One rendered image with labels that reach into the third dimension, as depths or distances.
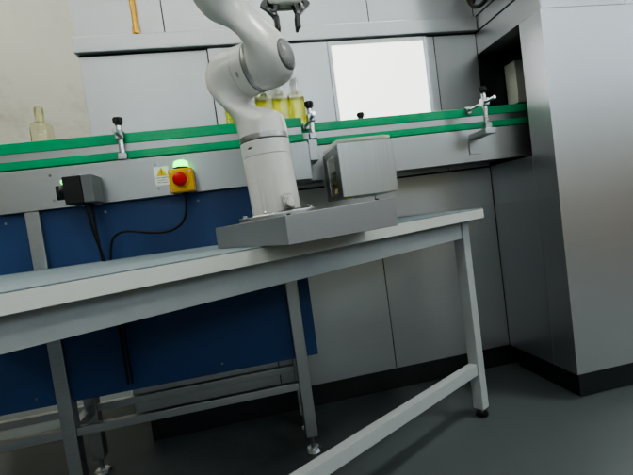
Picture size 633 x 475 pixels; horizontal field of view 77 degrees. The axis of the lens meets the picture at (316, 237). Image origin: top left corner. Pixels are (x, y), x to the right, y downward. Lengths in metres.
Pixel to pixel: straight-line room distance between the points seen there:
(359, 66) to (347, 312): 1.02
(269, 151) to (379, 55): 0.98
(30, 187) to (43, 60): 3.28
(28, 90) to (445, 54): 3.65
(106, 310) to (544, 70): 1.54
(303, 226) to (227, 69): 0.44
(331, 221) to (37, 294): 0.51
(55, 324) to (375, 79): 1.43
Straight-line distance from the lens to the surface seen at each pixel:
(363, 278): 1.69
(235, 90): 1.03
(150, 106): 1.71
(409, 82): 1.82
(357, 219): 0.87
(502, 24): 1.92
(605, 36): 1.90
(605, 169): 1.79
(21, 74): 4.60
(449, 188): 1.84
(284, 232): 0.76
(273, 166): 0.94
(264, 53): 0.96
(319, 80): 1.71
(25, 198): 1.46
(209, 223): 1.33
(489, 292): 1.96
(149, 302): 0.80
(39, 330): 0.78
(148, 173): 1.35
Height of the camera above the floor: 0.80
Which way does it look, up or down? 3 degrees down
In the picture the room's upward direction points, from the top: 8 degrees counter-clockwise
